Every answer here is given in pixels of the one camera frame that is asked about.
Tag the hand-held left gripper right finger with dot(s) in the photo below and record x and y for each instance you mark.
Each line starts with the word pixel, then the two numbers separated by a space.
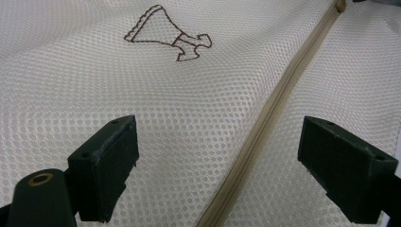
pixel 346 170

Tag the cream mesh laundry bag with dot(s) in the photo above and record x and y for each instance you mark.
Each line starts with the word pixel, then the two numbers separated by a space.
pixel 195 101

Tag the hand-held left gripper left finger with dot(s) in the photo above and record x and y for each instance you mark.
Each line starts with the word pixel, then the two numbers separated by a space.
pixel 104 170

